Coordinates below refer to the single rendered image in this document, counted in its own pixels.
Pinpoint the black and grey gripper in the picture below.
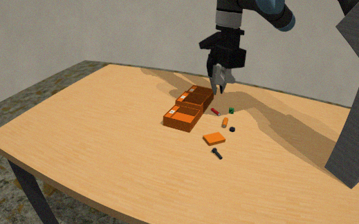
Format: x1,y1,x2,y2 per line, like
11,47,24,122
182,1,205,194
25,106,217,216
207,24,246,95

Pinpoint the orange flat square pad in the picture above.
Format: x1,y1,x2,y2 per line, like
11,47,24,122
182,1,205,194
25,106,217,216
203,132,225,146

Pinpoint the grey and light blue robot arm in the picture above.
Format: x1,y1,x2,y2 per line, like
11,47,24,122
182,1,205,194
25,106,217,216
199,0,359,50

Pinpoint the black bolt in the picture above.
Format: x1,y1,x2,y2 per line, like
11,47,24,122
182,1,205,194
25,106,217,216
212,147,222,159

